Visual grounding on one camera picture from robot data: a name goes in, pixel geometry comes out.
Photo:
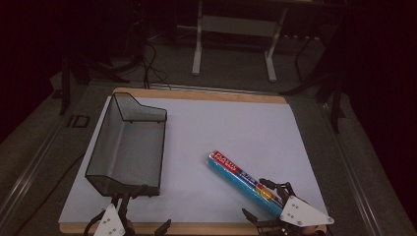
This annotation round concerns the white metal stand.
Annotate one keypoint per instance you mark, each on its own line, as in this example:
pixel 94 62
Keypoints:
pixel 236 26

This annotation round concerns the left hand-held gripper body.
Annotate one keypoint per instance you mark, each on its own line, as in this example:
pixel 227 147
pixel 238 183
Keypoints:
pixel 109 223

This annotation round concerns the person's right hand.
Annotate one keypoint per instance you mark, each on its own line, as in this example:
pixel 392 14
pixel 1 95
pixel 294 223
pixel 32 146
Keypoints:
pixel 313 230

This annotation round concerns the black stand leg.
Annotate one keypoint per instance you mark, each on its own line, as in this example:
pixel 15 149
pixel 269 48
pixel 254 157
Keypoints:
pixel 334 105
pixel 65 85

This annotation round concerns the white sheet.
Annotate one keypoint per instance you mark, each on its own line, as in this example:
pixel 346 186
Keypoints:
pixel 229 131

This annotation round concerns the blue and red wrap box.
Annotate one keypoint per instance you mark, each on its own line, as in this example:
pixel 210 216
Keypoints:
pixel 242 182

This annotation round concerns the wooden table board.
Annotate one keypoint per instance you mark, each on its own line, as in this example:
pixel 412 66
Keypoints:
pixel 203 95

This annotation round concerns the metal floor rail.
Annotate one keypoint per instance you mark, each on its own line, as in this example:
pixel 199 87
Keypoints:
pixel 29 170
pixel 354 170

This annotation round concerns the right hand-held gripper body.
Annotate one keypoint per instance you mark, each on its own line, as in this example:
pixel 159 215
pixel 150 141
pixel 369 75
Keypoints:
pixel 303 213

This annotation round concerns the black floor bracket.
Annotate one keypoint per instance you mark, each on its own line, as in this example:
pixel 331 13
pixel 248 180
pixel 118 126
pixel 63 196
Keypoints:
pixel 78 121

